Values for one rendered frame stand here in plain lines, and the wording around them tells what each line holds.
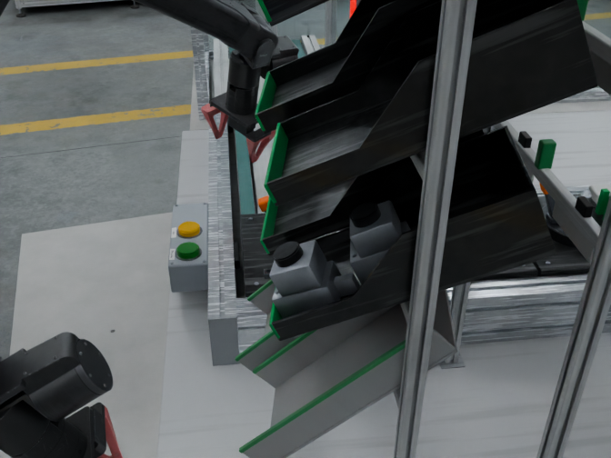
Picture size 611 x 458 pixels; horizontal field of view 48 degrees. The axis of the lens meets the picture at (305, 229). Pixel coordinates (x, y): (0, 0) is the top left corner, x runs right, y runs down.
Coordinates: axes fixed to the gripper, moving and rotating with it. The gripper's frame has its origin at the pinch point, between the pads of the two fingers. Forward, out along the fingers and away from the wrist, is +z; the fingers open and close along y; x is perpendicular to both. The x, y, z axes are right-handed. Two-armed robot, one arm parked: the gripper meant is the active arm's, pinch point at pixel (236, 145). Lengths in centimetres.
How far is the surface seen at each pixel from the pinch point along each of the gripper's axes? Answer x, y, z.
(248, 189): -4.0, -1.1, 12.5
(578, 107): -111, -33, 17
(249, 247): 13.6, -17.4, 5.8
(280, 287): 43, -45, -29
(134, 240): 16.2, 11.2, 23.7
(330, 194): 23, -37, -25
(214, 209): 7.6, -2.6, 10.4
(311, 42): -85, 47, 25
